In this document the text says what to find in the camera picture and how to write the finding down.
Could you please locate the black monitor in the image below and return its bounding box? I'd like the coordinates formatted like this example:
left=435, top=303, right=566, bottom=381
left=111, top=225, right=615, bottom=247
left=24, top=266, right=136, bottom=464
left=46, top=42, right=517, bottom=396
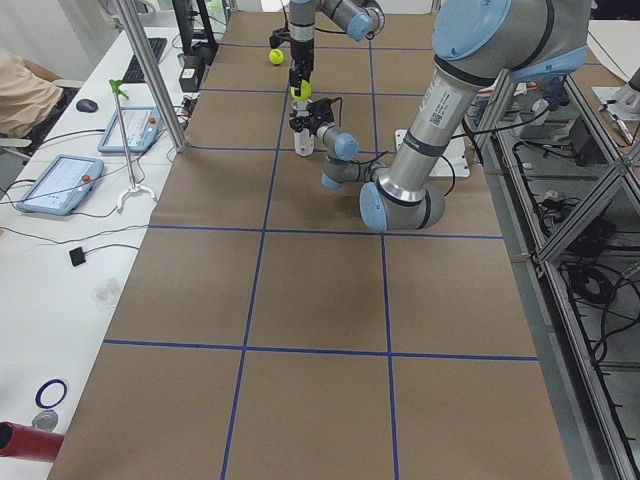
left=172, top=0, right=219, bottom=64

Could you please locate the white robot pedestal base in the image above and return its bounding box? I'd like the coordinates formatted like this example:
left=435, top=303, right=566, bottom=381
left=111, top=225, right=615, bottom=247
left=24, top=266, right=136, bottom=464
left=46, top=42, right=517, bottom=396
left=393, top=128, right=472, bottom=179

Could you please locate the seated person in beige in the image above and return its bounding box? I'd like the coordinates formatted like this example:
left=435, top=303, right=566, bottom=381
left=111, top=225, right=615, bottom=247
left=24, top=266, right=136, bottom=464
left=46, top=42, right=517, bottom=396
left=1, top=49, right=69, bottom=144

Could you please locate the blue ring on table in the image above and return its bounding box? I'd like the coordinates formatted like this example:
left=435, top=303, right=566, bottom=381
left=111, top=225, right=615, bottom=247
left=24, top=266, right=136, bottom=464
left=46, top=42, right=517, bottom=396
left=34, top=378, right=68, bottom=409

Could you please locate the upper teach pendant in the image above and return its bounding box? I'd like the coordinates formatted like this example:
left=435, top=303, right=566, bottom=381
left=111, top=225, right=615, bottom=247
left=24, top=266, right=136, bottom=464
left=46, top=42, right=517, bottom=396
left=97, top=107, right=162, bottom=154

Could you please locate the clear tennis ball can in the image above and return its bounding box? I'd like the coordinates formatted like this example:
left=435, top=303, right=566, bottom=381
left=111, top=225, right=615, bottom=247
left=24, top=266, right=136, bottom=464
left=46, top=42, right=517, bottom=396
left=291, top=100, right=314, bottom=157

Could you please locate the lower teach pendant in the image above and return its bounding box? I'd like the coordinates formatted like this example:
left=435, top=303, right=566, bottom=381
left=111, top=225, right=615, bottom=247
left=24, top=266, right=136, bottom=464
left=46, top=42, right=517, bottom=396
left=16, top=155, right=104, bottom=216

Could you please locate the red bottle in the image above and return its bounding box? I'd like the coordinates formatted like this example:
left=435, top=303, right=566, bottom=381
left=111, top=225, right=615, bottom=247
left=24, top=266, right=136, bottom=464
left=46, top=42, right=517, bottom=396
left=1, top=422, right=65, bottom=463

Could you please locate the black keyboard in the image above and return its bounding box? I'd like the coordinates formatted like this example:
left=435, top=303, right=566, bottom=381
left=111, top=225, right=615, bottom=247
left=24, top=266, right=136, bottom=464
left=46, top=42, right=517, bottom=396
left=121, top=37, right=168, bottom=84

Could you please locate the yellow tennis ball with logo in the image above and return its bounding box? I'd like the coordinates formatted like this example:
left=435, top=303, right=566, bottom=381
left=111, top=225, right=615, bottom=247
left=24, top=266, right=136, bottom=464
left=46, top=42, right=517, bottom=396
left=290, top=80, right=312, bottom=101

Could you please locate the teach pendant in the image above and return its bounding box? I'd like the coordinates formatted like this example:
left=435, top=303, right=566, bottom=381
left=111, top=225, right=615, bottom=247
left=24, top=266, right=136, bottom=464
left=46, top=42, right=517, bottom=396
left=97, top=107, right=162, bottom=154
left=16, top=155, right=104, bottom=216

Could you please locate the black computer mouse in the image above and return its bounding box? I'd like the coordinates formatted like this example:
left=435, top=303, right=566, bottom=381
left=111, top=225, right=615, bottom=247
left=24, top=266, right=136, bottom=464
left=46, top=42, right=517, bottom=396
left=75, top=98, right=99, bottom=113

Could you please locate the aluminium frame post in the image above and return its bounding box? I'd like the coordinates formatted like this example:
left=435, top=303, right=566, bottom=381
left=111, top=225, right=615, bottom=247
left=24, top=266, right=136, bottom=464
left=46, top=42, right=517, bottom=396
left=116, top=0, right=187, bottom=153

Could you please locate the yellow tennis ball plain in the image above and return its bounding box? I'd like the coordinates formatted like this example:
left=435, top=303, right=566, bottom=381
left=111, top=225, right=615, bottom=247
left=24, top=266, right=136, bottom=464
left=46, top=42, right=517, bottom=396
left=268, top=48, right=285, bottom=66

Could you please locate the black box with label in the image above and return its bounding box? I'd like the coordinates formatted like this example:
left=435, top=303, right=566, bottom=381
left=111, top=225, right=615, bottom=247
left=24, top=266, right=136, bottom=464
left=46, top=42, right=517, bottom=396
left=179, top=55, right=205, bottom=93

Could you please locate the small black square pad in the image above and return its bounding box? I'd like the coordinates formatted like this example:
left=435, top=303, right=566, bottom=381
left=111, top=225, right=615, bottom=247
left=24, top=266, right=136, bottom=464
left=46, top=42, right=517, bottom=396
left=69, top=247, right=86, bottom=267

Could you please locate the thin metal rod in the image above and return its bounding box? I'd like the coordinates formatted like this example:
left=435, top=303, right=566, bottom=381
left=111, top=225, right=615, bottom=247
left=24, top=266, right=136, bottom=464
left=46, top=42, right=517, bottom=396
left=109, top=79, right=157, bottom=214

